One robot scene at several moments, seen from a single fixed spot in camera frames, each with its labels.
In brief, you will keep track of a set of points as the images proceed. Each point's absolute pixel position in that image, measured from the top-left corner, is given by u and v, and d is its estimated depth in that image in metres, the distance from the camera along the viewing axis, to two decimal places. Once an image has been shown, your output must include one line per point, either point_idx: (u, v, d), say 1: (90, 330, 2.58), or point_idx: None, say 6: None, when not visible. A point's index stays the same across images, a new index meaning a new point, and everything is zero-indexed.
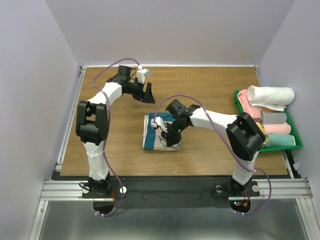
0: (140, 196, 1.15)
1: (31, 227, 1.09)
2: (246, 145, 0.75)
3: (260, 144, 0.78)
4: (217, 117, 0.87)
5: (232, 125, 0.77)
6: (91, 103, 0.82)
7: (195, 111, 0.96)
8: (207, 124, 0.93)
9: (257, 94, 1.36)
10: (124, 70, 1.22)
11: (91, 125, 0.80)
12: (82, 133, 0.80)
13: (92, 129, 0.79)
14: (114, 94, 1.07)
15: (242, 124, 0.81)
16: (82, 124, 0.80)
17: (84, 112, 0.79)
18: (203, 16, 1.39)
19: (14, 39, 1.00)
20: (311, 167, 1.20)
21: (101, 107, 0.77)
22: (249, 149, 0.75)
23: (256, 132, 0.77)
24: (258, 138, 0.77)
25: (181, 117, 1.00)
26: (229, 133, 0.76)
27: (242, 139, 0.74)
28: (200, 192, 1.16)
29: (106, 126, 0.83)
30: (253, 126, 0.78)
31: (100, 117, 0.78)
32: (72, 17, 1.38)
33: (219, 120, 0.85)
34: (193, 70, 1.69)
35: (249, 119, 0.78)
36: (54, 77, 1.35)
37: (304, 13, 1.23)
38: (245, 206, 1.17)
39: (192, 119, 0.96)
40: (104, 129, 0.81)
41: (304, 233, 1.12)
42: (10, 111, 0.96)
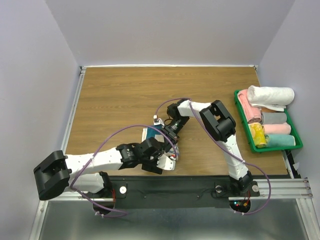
0: (140, 196, 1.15)
1: (31, 227, 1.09)
2: (215, 126, 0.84)
3: (231, 127, 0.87)
4: (197, 104, 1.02)
5: (205, 110, 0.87)
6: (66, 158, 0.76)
7: (182, 103, 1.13)
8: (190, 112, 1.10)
9: (256, 94, 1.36)
10: (146, 146, 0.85)
11: (46, 178, 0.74)
12: (36, 175, 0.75)
13: (41, 183, 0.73)
14: (112, 165, 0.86)
15: (216, 111, 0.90)
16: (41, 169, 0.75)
17: (51, 163, 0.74)
18: (203, 16, 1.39)
19: (14, 41, 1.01)
20: (312, 167, 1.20)
21: (61, 175, 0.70)
22: (218, 130, 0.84)
23: (227, 116, 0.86)
24: (229, 122, 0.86)
25: (172, 110, 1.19)
26: (202, 117, 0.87)
27: (211, 121, 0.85)
28: (200, 192, 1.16)
29: (60, 190, 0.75)
30: (223, 110, 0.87)
31: (52, 180, 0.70)
32: (72, 17, 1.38)
33: (198, 107, 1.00)
34: (193, 70, 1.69)
35: (221, 105, 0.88)
36: (54, 77, 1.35)
37: (304, 13, 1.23)
38: (245, 206, 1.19)
39: (179, 109, 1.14)
40: (52, 192, 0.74)
41: (304, 233, 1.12)
42: (10, 112, 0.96)
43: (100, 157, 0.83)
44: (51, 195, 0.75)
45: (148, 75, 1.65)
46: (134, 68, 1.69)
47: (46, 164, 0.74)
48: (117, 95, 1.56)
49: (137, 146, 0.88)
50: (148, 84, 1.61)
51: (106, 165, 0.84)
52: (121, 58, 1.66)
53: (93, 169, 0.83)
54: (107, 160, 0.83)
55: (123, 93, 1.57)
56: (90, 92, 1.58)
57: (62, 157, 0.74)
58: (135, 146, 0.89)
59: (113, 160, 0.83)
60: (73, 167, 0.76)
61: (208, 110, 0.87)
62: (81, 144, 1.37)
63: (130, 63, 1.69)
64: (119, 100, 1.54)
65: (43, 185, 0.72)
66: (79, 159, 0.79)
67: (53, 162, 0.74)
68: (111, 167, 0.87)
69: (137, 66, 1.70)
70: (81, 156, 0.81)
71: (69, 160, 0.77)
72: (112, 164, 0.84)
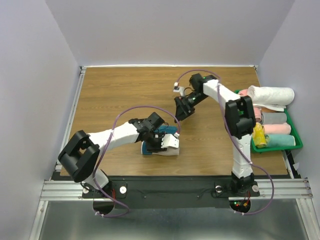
0: (140, 196, 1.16)
1: (31, 227, 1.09)
2: (236, 122, 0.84)
3: (250, 127, 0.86)
4: (225, 91, 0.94)
5: (231, 102, 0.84)
6: (89, 137, 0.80)
7: (210, 81, 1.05)
8: (214, 96, 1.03)
9: (257, 94, 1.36)
10: (156, 118, 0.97)
11: (75, 160, 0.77)
12: (63, 162, 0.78)
13: (72, 165, 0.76)
14: (130, 138, 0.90)
15: (242, 106, 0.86)
16: (67, 153, 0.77)
17: (76, 144, 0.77)
18: (203, 16, 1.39)
19: (14, 40, 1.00)
20: (312, 167, 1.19)
21: (92, 150, 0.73)
22: (237, 127, 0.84)
23: (250, 116, 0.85)
24: (250, 121, 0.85)
25: (196, 82, 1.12)
26: (226, 109, 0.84)
27: (234, 117, 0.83)
28: (200, 192, 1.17)
29: (91, 169, 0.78)
30: (250, 109, 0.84)
31: (84, 158, 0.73)
32: (72, 17, 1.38)
33: (224, 95, 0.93)
34: (193, 70, 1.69)
35: (250, 103, 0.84)
36: (54, 77, 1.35)
37: (304, 13, 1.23)
38: (245, 206, 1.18)
39: (205, 86, 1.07)
40: (85, 171, 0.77)
41: (304, 233, 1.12)
42: (11, 112, 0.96)
43: (119, 131, 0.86)
44: (82, 176, 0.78)
45: (148, 75, 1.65)
46: (134, 68, 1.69)
47: (70, 148, 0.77)
48: (117, 95, 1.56)
49: (146, 120, 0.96)
50: (148, 84, 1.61)
51: (126, 138, 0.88)
52: (121, 59, 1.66)
53: (115, 143, 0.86)
54: (127, 132, 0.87)
55: (123, 93, 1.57)
56: (90, 92, 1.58)
57: (84, 136, 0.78)
58: (143, 121, 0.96)
59: (131, 132, 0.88)
60: (99, 142, 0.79)
61: (235, 104, 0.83)
62: None
63: (130, 63, 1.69)
64: (119, 100, 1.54)
65: (74, 166, 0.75)
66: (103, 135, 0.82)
67: (77, 142, 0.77)
68: (129, 140, 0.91)
69: (137, 66, 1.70)
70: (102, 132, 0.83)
71: (93, 138, 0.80)
72: (131, 136, 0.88)
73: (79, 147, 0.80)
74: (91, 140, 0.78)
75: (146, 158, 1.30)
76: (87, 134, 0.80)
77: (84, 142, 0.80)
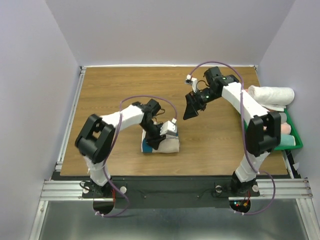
0: (140, 196, 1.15)
1: (31, 227, 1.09)
2: (259, 141, 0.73)
3: (272, 146, 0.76)
4: (249, 102, 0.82)
5: (257, 118, 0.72)
6: (102, 119, 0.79)
7: (231, 84, 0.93)
8: (235, 103, 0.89)
9: (257, 94, 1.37)
10: (155, 103, 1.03)
11: (92, 142, 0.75)
12: (79, 146, 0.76)
13: (91, 147, 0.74)
14: (136, 119, 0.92)
15: (268, 121, 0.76)
16: (83, 137, 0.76)
17: (92, 126, 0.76)
18: (203, 16, 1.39)
19: (14, 40, 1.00)
20: (312, 168, 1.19)
21: (109, 129, 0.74)
22: (259, 146, 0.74)
23: (276, 135, 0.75)
24: (274, 140, 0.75)
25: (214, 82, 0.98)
26: (250, 125, 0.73)
27: (258, 135, 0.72)
28: (200, 192, 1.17)
29: (108, 149, 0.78)
30: (277, 128, 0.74)
31: (103, 137, 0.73)
32: (72, 17, 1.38)
33: (248, 106, 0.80)
34: (193, 70, 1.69)
35: (278, 121, 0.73)
36: (54, 77, 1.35)
37: (304, 13, 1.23)
38: (245, 206, 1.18)
39: (224, 89, 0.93)
40: (104, 152, 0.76)
41: (304, 233, 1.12)
42: (11, 112, 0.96)
43: (125, 112, 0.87)
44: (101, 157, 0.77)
45: (148, 75, 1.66)
46: (134, 68, 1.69)
47: (86, 131, 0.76)
48: (117, 95, 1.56)
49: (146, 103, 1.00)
50: (148, 84, 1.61)
51: (132, 119, 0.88)
52: (121, 59, 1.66)
53: (125, 124, 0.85)
54: (133, 113, 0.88)
55: (123, 93, 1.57)
56: (90, 92, 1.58)
57: (98, 118, 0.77)
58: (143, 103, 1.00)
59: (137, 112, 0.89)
60: (113, 121, 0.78)
61: (262, 121, 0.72)
62: None
63: (130, 63, 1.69)
64: (119, 100, 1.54)
65: (94, 147, 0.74)
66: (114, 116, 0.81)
67: (93, 124, 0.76)
68: (134, 121, 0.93)
69: (137, 66, 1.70)
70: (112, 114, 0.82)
71: (105, 119, 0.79)
72: (137, 116, 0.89)
73: (93, 130, 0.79)
74: (105, 121, 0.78)
75: (146, 159, 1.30)
76: (100, 117, 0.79)
77: (97, 125, 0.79)
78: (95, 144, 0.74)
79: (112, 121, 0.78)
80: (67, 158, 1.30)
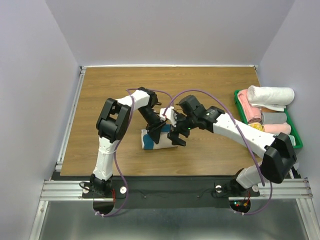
0: (140, 196, 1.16)
1: (31, 227, 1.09)
2: (281, 170, 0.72)
3: (292, 167, 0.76)
4: (250, 133, 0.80)
5: (270, 149, 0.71)
6: (117, 102, 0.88)
7: (219, 119, 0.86)
8: (232, 136, 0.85)
9: (257, 94, 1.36)
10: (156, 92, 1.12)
11: (112, 122, 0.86)
12: (101, 127, 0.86)
13: (111, 127, 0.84)
14: (144, 102, 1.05)
15: (277, 144, 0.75)
16: (104, 119, 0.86)
17: (110, 109, 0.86)
18: (202, 16, 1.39)
19: (14, 40, 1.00)
20: (312, 168, 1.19)
21: (125, 109, 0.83)
22: (282, 174, 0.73)
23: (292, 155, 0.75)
24: (292, 160, 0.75)
25: (202, 120, 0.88)
26: (267, 159, 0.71)
27: (279, 165, 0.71)
28: (200, 192, 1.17)
29: (125, 128, 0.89)
30: (290, 148, 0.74)
31: (121, 117, 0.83)
32: (72, 17, 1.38)
33: (253, 138, 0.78)
34: (193, 70, 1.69)
35: (289, 142, 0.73)
36: (54, 77, 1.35)
37: (304, 13, 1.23)
38: (246, 207, 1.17)
39: (214, 126, 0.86)
40: (122, 130, 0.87)
41: (304, 233, 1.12)
42: (11, 112, 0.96)
43: (135, 96, 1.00)
44: (120, 136, 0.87)
45: (148, 75, 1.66)
46: (134, 68, 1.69)
47: (105, 114, 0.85)
48: (117, 95, 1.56)
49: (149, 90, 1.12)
50: (148, 84, 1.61)
51: (141, 101, 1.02)
52: (121, 59, 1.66)
53: (135, 105, 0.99)
54: (142, 95, 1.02)
55: (123, 93, 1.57)
56: (90, 92, 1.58)
57: (114, 101, 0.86)
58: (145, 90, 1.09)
59: (145, 95, 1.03)
60: (127, 102, 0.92)
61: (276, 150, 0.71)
62: (81, 144, 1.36)
63: (130, 63, 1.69)
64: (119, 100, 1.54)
65: (113, 126, 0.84)
66: (127, 99, 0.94)
67: (110, 107, 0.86)
68: (143, 104, 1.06)
69: (137, 66, 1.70)
70: (125, 98, 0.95)
71: (120, 101, 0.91)
72: (145, 99, 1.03)
73: (111, 113, 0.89)
74: (120, 104, 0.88)
75: (146, 158, 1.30)
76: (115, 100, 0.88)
77: (113, 108, 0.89)
78: (114, 124, 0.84)
79: (125, 103, 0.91)
80: (67, 158, 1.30)
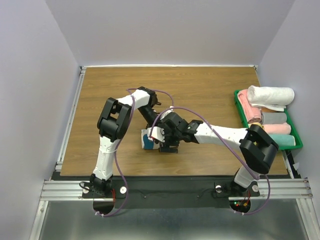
0: (140, 196, 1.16)
1: (31, 227, 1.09)
2: (263, 159, 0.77)
3: (274, 154, 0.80)
4: (226, 132, 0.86)
5: (245, 142, 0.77)
6: (118, 101, 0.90)
7: (199, 129, 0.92)
8: (214, 140, 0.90)
9: (257, 94, 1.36)
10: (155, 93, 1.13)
11: (113, 122, 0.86)
12: (102, 126, 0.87)
13: (112, 126, 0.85)
14: (144, 101, 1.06)
15: (252, 136, 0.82)
16: (104, 119, 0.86)
17: (110, 108, 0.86)
18: (203, 16, 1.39)
19: (14, 40, 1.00)
20: (312, 168, 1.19)
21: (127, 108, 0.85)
22: (266, 163, 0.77)
23: (268, 143, 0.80)
24: (271, 148, 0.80)
25: (186, 135, 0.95)
26: (245, 151, 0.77)
27: (258, 154, 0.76)
28: (200, 192, 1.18)
29: (126, 128, 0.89)
30: (264, 137, 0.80)
31: (121, 116, 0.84)
32: (72, 17, 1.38)
33: (229, 136, 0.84)
34: (193, 70, 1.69)
35: (260, 130, 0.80)
36: (54, 77, 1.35)
37: (304, 13, 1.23)
38: (245, 207, 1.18)
39: (196, 136, 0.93)
40: (123, 129, 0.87)
41: (304, 233, 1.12)
42: (11, 111, 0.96)
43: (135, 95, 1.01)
44: (121, 135, 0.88)
45: (148, 75, 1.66)
46: (134, 68, 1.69)
47: (106, 113, 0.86)
48: (117, 95, 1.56)
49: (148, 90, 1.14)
50: (148, 84, 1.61)
51: (141, 101, 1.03)
52: (121, 59, 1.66)
53: (136, 104, 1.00)
54: (143, 95, 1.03)
55: (123, 93, 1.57)
56: (90, 92, 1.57)
57: (115, 101, 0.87)
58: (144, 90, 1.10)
59: (145, 95, 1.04)
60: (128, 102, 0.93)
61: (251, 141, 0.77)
62: (81, 144, 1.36)
63: (130, 63, 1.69)
64: None
65: (114, 126, 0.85)
66: (127, 98, 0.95)
67: (111, 107, 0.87)
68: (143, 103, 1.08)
69: (137, 66, 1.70)
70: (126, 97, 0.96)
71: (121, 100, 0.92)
72: (144, 98, 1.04)
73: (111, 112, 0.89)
74: (121, 103, 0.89)
75: (146, 158, 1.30)
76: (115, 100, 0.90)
77: (114, 108, 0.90)
78: (115, 123, 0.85)
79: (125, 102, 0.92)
80: (67, 158, 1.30)
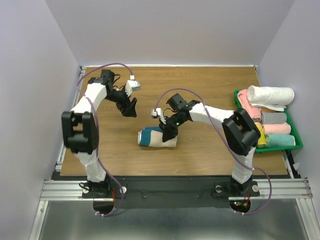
0: (140, 196, 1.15)
1: (32, 227, 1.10)
2: (241, 140, 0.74)
3: (256, 139, 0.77)
4: (216, 111, 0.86)
5: (227, 121, 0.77)
6: (74, 112, 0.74)
7: (195, 106, 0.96)
8: (205, 119, 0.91)
9: (256, 94, 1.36)
10: (108, 71, 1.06)
11: (81, 137, 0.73)
12: (70, 145, 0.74)
13: (82, 141, 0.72)
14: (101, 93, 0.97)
15: (239, 119, 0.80)
16: (70, 137, 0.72)
17: (70, 125, 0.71)
18: (203, 16, 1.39)
19: (13, 40, 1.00)
20: (312, 168, 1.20)
21: (89, 119, 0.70)
22: (244, 144, 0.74)
23: (252, 127, 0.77)
24: (254, 133, 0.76)
25: (181, 112, 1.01)
26: (225, 129, 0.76)
27: (237, 133, 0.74)
28: (200, 192, 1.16)
29: (97, 135, 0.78)
30: (249, 120, 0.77)
31: (87, 127, 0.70)
32: (72, 17, 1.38)
33: (216, 114, 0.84)
34: (193, 70, 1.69)
35: (246, 114, 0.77)
36: (54, 77, 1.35)
37: (304, 13, 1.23)
38: (245, 207, 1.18)
39: (191, 114, 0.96)
40: (95, 138, 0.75)
41: (304, 233, 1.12)
42: (11, 111, 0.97)
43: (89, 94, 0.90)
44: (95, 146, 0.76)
45: (148, 75, 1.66)
46: (134, 68, 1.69)
47: (67, 130, 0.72)
48: None
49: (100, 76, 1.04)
50: (148, 84, 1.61)
51: (98, 98, 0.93)
52: (121, 59, 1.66)
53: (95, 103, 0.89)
54: (97, 92, 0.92)
55: None
56: None
57: (71, 114, 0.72)
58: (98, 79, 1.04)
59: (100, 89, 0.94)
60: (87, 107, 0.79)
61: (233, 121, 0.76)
62: None
63: (130, 63, 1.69)
64: None
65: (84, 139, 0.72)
66: (84, 103, 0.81)
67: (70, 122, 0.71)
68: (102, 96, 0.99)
69: (137, 66, 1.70)
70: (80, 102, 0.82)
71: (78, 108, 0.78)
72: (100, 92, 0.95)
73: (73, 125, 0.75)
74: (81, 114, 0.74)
75: (146, 158, 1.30)
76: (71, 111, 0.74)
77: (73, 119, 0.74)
78: (83, 138, 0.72)
79: (83, 110, 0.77)
80: (67, 158, 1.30)
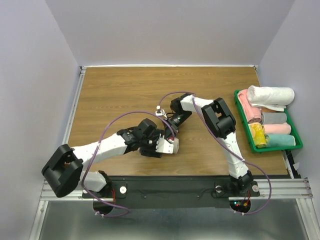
0: (140, 196, 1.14)
1: (31, 227, 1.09)
2: (217, 124, 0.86)
3: (231, 124, 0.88)
4: (201, 100, 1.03)
5: (206, 106, 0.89)
6: (73, 151, 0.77)
7: (186, 97, 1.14)
8: (192, 108, 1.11)
9: (256, 94, 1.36)
10: (145, 126, 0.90)
11: (58, 175, 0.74)
12: (46, 176, 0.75)
13: (55, 180, 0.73)
14: (117, 150, 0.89)
15: (218, 108, 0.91)
16: (50, 168, 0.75)
17: (59, 158, 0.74)
18: (203, 16, 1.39)
19: (14, 40, 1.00)
20: (312, 168, 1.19)
21: (73, 166, 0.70)
22: (219, 128, 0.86)
23: (228, 114, 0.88)
24: (230, 120, 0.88)
25: (175, 103, 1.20)
26: (203, 113, 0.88)
27: (213, 118, 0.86)
28: (200, 192, 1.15)
29: (75, 184, 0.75)
30: (225, 108, 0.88)
31: (66, 175, 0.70)
32: (72, 17, 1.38)
33: (200, 103, 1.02)
34: (193, 70, 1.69)
35: (223, 103, 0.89)
36: (54, 77, 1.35)
37: (304, 13, 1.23)
38: (245, 207, 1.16)
39: (181, 103, 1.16)
40: (69, 186, 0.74)
41: (304, 233, 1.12)
42: (11, 111, 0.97)
43: (106, 143, 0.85)
44: (63, 193, 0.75)
45: (148, 75, 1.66)
46: (134, 68, 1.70)
47: (54, 162, 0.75)
48: (117, 95, 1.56)
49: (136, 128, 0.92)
50: (148, 84, 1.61)
51: (111, 151, 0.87)
52: (121, 59, 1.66)
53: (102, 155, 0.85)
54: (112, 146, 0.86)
55: (123, 93, 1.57)
56: (90, 92, 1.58)
57: (68, 150, 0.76)
58: (132, 130, 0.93)
59: (118, 144, 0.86)
60: (83, 156, 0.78)
61: (210, 108, 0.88)
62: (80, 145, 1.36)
63: (130, 63, 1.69)
64: (119, 100, 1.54)
65: (57, 181, 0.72)
66: (88, 149, 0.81)
67: (60, 157, 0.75)
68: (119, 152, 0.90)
69: (137, 66, 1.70)
70: (88, 145, 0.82)
71: (77, 151, 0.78)
72: (118, 148, 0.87)
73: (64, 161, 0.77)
74: (75, 155, 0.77)
75: (146, 158, 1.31)
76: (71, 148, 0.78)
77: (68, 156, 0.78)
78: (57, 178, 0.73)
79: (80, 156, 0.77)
80: None
